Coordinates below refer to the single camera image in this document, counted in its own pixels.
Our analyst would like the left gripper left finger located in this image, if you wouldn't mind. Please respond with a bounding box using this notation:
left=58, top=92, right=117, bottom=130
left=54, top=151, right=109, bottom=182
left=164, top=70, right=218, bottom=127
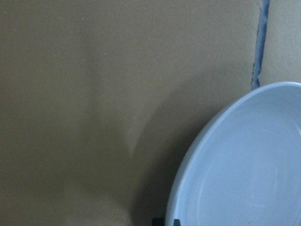
left=151, top=218, right=165, bottom=226

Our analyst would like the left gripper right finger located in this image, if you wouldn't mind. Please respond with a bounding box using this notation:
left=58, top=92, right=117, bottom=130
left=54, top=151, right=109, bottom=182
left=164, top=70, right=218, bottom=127
left=173, top=219, right=181, bottom=226

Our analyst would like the blue plastic plate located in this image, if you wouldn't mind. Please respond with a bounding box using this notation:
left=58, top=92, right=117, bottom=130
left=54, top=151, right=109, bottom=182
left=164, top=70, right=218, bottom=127
left=165, top=82, right=301, bottom=226

